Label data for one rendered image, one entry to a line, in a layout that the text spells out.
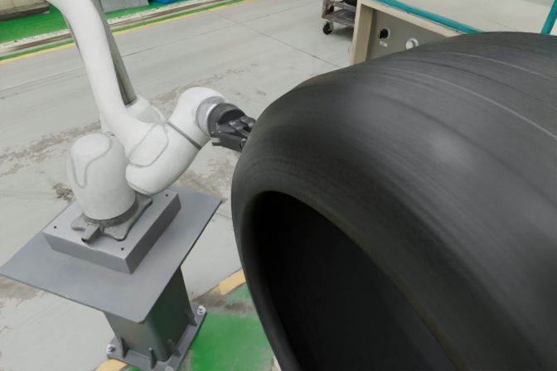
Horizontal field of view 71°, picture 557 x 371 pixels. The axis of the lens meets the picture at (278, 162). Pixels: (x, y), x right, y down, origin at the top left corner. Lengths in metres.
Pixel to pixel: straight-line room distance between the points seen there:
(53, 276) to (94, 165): 0.38
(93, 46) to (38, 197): 1.88
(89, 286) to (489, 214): 1.15
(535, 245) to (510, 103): 0.09
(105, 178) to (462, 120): 0.99
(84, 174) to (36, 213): 1.50
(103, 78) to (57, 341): 1.35
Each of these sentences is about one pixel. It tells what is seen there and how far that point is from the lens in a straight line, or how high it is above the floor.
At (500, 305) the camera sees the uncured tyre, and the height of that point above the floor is 1.44.
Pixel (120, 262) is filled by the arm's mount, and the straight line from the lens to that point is 1.23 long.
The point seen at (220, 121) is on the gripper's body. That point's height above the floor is 1.19.
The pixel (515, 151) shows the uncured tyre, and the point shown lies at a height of 1.48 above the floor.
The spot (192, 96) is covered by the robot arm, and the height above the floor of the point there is 1.18.
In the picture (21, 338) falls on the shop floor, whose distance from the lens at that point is 2.11.
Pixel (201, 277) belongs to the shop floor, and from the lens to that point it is 1.99.
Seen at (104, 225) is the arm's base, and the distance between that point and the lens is 1.25.
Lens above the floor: 1.61
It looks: 39 degrees down
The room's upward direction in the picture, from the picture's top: straight up
